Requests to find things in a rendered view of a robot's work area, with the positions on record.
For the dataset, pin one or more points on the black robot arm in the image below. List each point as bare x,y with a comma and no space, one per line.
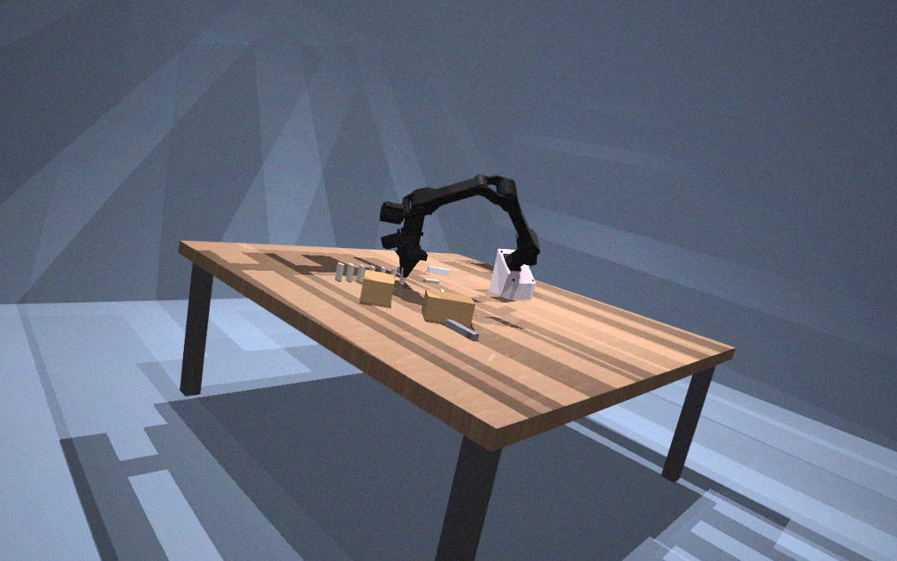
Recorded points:
426,200

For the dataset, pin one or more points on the brown wooden block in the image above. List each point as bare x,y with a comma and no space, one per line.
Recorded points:
439,306
377,288

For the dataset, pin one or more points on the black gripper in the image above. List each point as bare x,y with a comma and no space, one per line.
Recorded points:
410,255

